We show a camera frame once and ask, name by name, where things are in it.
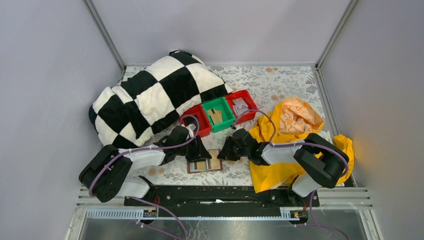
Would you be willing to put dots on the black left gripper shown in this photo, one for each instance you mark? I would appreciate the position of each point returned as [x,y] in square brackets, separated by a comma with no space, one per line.
[193,149]

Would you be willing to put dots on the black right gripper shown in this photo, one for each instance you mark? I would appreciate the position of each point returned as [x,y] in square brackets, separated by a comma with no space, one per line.
[235,147]

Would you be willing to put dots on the brown leather card holder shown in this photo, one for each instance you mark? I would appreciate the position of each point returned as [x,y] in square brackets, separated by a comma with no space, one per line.
[200,167]

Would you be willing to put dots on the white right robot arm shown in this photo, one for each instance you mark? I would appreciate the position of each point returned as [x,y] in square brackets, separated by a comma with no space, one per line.
[323,163]

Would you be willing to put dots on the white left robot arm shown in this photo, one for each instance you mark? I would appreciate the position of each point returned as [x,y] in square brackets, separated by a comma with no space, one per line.
[110,172]

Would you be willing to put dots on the gold cards in green bin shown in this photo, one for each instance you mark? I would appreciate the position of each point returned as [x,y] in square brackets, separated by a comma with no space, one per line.
[215,116]

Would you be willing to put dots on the white cards in red bin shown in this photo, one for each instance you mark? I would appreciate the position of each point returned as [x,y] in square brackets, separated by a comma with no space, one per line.
[239,106]

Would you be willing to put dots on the left red plastic bin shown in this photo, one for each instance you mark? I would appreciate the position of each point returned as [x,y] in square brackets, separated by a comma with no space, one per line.
[200,114]

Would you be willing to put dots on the red plastic bin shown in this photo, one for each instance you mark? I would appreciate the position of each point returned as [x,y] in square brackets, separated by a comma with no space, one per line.
[243,94]
[200,114]

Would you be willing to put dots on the green plastic bin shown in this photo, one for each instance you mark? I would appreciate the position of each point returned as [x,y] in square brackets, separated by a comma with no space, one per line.
[221,104]

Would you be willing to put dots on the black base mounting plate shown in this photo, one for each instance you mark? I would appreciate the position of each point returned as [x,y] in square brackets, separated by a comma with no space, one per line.
[227,201]

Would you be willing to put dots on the right red plastic bin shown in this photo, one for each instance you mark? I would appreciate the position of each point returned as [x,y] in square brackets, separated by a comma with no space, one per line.
[243,94]

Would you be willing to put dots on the yellow raincoat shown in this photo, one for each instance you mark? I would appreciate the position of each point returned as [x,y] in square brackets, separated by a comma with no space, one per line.
[291,120]

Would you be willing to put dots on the black white checkered blanket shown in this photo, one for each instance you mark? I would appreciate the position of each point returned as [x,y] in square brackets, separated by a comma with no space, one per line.
[138,107]

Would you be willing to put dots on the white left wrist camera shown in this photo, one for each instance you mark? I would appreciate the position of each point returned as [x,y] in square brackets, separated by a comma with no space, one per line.
[192,129]

